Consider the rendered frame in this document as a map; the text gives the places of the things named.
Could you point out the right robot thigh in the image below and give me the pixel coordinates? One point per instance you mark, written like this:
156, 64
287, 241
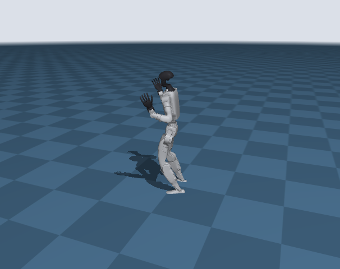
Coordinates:
171, 156

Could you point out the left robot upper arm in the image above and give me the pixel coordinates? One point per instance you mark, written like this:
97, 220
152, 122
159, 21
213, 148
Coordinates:
166, 100

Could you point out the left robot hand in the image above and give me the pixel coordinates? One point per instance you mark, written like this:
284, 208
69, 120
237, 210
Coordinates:
148, 102

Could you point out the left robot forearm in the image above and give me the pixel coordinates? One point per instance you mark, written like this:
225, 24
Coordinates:
160, 117

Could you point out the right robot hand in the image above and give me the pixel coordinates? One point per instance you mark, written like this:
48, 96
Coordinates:
157, 85

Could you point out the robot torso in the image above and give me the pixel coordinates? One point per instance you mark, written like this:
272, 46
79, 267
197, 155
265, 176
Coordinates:
175, 108

